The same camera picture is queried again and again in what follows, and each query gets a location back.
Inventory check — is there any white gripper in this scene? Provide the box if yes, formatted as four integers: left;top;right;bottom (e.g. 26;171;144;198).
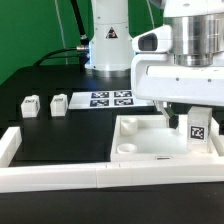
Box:
131;54;224;129

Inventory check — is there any white square tabletop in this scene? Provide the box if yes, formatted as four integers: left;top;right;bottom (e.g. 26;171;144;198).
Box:
110;115;224;162

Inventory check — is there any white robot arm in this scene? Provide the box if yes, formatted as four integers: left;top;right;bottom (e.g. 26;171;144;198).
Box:
88;0;224;128

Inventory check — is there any white marker sheet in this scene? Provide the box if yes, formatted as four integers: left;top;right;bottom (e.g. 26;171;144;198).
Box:
69;90;153;110

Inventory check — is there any white U-shaped fence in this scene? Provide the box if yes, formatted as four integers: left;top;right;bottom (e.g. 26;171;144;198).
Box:
0;127;224;193

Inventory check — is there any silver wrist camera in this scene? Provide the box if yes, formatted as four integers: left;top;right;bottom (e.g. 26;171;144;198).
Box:
132;25;173;53

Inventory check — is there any black cable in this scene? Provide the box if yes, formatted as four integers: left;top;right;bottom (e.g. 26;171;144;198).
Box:
32;0;91;72

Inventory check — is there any white cable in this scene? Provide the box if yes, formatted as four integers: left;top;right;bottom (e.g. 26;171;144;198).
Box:
145;0;156;29
53;0;69;66

